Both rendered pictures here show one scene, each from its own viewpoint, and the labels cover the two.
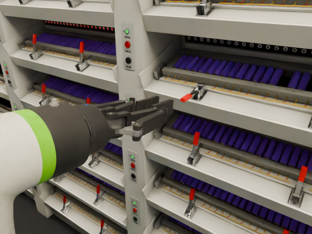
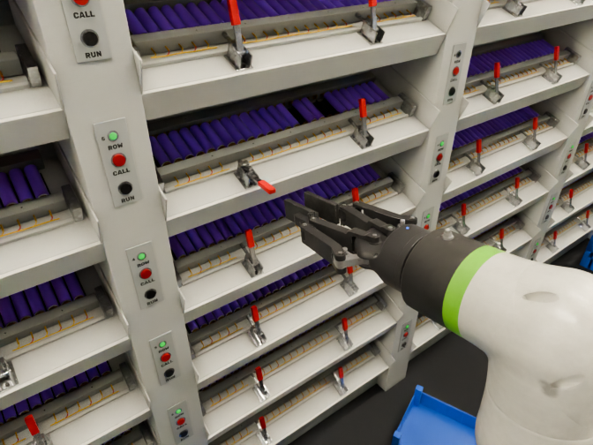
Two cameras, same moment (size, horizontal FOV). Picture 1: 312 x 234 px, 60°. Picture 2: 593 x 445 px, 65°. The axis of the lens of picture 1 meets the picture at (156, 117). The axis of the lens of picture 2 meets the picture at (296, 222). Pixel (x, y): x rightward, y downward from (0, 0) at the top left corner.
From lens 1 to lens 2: 0.64 m
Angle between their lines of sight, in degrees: 61
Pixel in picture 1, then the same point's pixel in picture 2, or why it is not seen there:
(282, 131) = (345, 165)
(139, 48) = (147, 155)
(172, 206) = (236, 353)
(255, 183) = not seen: hidden behind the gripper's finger
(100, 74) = (29, 255)
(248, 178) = not seen: hidden behind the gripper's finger
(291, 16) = (329, 43)
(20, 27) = not seen: outside the picture
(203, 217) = (273, 327)
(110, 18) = (50, 124)
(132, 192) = (168, 402)
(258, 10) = (289, 43)
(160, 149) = (201, 293)
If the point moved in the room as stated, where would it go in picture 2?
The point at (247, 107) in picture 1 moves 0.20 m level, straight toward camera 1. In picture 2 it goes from (304, 160) to (401, 194)
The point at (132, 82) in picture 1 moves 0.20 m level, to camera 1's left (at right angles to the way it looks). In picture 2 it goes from (139, 222) to (36, 317)
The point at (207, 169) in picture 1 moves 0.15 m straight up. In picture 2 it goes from (275, 263) to (273, 199)
